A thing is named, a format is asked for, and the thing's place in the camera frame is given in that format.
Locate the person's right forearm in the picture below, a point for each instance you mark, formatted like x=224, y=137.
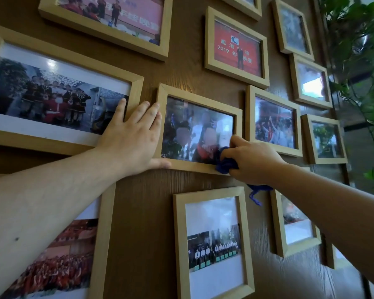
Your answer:
x=336, y=214

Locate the person's left forearm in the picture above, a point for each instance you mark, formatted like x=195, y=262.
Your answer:
x=50, y=202

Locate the person's left hand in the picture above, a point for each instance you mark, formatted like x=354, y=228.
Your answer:
x=127, y=146

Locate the person's left thumb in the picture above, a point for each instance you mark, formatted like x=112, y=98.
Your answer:
x=160, y=165

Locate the wall group of wooden frames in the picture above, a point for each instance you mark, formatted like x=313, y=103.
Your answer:
x=50, y=90

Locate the person's right fingers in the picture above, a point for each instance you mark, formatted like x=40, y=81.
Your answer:
x=238, y=144

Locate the green leafy plant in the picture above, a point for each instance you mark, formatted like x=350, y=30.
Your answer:
x=366, y=43

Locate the person's left little finger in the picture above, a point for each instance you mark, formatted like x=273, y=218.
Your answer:
x=120, y=110

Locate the blue cleaning cloth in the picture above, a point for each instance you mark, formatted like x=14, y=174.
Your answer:
x=225, y=165

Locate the person's right hand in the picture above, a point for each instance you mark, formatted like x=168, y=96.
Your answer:
x=258, y=166

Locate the wooden picture frame dark photo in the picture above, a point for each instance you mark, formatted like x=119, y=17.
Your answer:
x=199, y=121

